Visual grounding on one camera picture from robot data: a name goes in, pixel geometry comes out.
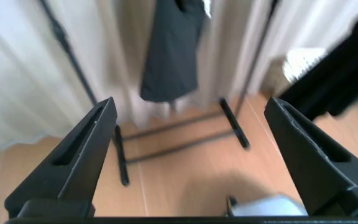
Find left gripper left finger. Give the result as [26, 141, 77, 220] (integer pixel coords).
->
[4, 96, 118, 218]

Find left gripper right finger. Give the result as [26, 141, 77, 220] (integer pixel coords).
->
[264, 95, 358, 217]

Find black garment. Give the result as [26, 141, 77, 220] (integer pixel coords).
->
[277, 6, 358, 121]

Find black shorts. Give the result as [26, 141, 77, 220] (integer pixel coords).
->
[139, 0, 213, 103]

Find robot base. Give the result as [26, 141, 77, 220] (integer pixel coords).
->
[226, 194, 310, 218]

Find black clothes rack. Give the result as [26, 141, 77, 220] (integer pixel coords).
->
[39, 0, 280, 187]

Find white laundry basket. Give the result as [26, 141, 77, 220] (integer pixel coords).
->
[261, 46, 329, 98]

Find white curtain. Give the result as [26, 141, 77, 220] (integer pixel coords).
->
[194, 0, 358, 108]
[0, 0, 157, 152]

